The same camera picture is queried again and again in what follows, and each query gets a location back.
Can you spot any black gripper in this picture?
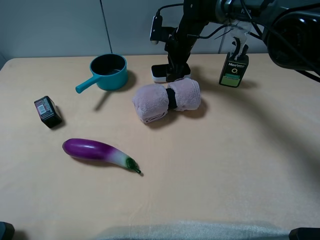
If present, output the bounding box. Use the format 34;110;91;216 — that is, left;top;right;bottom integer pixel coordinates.
165;22;200;82

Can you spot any black and white eraser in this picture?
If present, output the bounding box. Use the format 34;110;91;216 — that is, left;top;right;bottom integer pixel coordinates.
151;63;191;84

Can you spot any black robot base left corner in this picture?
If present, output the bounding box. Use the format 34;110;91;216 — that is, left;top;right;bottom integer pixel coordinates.
0;221;15;240

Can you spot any black robot base right corner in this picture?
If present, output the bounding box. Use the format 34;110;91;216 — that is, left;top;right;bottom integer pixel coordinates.
289;227;320;240

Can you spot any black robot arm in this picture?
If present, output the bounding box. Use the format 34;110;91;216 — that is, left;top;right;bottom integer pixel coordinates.
165;0;320;82

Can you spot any rolled pink towel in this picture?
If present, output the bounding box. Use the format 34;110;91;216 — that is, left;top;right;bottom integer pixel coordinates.
132;78;201;124

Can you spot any black pump soap bottle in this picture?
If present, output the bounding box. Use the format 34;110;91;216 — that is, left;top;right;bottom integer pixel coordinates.
219;37;249;88

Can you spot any purple toy eggplant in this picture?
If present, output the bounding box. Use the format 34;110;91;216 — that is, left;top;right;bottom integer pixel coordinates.
62;138;142;174

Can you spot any small black box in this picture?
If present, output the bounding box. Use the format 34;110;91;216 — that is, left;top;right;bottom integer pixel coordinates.
34;96;63;129

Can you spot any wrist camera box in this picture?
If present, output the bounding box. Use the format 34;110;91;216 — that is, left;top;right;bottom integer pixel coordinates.
149;14;163;45

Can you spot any teal saucepan with handle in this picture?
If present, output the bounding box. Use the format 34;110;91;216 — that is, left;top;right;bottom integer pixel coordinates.
75;53;129;94

